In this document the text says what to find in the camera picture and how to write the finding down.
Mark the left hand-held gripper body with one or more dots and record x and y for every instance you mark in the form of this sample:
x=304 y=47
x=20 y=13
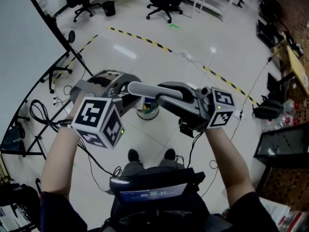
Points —
x=93 y=115

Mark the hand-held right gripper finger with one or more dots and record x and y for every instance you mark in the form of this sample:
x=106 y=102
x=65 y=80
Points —
x=183 y=109
x=186 y=88

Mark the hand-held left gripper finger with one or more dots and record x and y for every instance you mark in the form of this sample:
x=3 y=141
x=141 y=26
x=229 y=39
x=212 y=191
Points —
x=123 y=77
x=129 y=105

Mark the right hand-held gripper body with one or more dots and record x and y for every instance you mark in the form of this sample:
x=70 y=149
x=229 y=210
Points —
x=222 y=98

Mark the steel trash bin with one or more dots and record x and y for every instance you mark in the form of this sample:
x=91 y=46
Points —
x=149 y=115

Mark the person's right forearm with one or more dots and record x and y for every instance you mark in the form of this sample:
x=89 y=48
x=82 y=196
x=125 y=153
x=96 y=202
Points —
x=229 y=163

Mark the person's left forearm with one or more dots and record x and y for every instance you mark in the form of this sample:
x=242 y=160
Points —
x=58 y=158

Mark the person's left hand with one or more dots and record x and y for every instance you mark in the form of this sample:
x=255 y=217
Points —
x=101 y=82

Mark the white power strip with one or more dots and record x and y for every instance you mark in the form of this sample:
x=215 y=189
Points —
x=239 y=114
x=56 y=100
x=187 y=55

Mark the yellow-black hazard floor tape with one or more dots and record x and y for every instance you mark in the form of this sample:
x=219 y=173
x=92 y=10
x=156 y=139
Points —
x=144 y=39

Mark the black backpack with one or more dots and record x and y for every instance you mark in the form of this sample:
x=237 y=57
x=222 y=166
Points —
x=268 y=107

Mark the person's right shoe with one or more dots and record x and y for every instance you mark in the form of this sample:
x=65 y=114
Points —
x=170 y=154

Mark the person's shoe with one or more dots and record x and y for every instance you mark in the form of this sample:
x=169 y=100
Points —
x=170 y=154
x=133 y=155

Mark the person's left shoe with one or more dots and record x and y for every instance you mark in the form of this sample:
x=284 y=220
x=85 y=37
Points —
x=133 y=155

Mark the person's legs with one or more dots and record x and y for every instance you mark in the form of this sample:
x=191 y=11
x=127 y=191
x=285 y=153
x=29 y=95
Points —
x=135 y=167

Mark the small green floor tape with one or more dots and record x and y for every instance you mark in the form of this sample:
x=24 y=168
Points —
x=173 y=26

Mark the white device with black disc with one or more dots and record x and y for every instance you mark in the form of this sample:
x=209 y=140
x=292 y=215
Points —
x=71 y=36

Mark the pile of clear plastic bottles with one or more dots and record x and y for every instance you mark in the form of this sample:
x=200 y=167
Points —
x=287 y=115

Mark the black mesh bin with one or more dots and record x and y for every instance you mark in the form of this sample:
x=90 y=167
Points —
x=108 y=8

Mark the black glass-front cabinet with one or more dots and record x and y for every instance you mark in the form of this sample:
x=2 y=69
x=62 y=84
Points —
x=282 y=149

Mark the yellow wooden table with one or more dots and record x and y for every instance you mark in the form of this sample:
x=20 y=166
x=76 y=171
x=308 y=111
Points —
x=299 y=69

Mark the black desk chair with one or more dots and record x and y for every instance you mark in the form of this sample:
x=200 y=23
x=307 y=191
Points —
x=82 y=1

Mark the chest-mounted screen unit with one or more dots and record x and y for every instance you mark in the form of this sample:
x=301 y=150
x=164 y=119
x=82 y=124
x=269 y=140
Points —
x=154 y=192

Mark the black equipment rack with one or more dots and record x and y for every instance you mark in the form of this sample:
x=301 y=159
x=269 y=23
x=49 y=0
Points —
x=272 y=13

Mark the person's dark shirt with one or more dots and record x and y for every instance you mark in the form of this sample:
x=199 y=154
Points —
x=60 y=214

